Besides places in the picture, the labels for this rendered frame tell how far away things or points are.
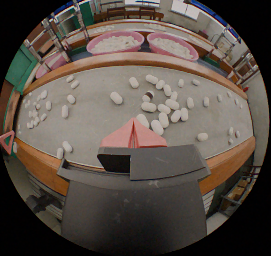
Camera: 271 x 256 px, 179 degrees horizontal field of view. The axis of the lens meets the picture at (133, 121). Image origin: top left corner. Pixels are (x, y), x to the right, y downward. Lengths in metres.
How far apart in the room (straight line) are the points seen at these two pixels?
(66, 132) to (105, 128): 0.12
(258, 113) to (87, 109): 4.53
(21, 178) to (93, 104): 1.80
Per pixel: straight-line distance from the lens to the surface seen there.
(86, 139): 0.23
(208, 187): 0.33
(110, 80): 0.27
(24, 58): 0.97
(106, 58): 0.32
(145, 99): 0.21
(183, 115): 0.23
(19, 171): 1.84
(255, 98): 4.47
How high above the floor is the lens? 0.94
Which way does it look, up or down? 77 degrees down
